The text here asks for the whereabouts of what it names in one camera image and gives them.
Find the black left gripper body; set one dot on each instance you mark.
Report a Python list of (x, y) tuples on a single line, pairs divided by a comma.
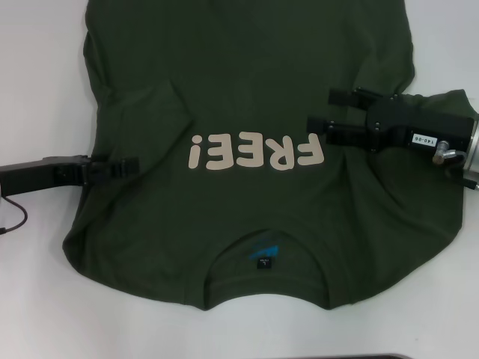
[(33, 175)]

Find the dark green FREE T-shirt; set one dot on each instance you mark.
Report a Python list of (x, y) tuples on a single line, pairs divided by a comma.
[(239, 56)]

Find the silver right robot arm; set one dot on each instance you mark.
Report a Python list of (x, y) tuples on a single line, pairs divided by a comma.
[(474, 149)]

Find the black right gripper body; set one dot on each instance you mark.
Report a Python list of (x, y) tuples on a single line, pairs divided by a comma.
[(430, 125)]

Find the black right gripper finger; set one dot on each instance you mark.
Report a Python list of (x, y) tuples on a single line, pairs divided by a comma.
[(340, 97), (346, 134)]

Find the dark grey torso edge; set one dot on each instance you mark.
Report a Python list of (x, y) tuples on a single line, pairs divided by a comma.
[(374, 356)]

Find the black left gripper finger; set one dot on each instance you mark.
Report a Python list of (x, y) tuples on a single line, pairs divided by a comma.
[(119, 164), (108, 176)]

